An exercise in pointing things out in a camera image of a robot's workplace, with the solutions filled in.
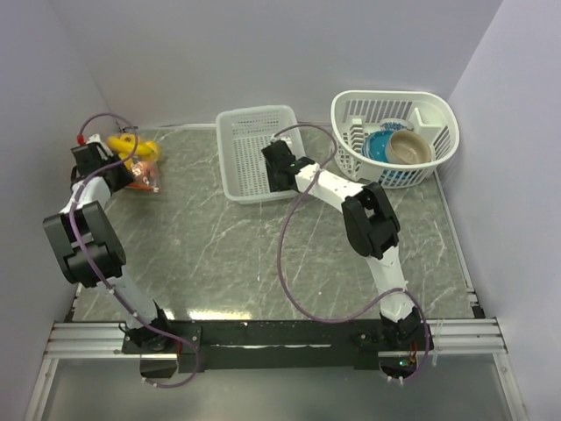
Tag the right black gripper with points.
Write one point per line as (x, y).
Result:
(274, 187)

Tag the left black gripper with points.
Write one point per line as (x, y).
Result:
(126, 178)

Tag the clear zip top bag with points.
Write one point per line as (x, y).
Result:
(154, 186)

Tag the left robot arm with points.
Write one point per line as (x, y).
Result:
(89, 252)

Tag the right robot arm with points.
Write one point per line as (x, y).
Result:
(372, 230)

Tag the fake yellow banana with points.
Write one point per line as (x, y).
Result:
(125, 143)

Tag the fake pink peach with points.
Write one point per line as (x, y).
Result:
(144, 171)

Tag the white rectangular perforated basket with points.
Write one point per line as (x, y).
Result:
(241, 136)

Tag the white round dish rack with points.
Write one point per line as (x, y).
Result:
(355, 114)

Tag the blue white patterned plate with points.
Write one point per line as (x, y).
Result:
(396, 124)

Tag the beige bowl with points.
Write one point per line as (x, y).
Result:
(407, 148)

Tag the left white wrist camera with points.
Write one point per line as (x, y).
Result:
(94, 139)

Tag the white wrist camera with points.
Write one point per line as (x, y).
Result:
(284, 138)
(94, 139)

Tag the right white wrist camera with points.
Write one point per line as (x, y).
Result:
(284, 138)

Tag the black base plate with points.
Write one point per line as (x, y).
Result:
(363, 344)

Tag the aluminium rail frame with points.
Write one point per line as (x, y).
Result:
(279, 370)

